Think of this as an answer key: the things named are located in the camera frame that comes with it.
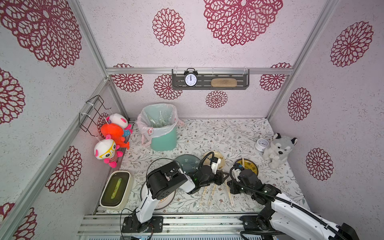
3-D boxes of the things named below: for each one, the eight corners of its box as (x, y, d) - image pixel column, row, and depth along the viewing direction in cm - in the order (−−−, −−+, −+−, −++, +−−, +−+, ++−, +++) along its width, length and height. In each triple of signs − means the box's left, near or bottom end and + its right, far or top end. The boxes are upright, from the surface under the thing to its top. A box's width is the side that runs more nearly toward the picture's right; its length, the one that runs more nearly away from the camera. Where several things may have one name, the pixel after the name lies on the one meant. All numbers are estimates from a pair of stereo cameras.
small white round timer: (253, 146, 106) (254, 143, 103) (259, 139, 110) (261, 136, 107) (262, 152, 102) (264, 150, 100) (268, 145, 106) (270, 142, 104)
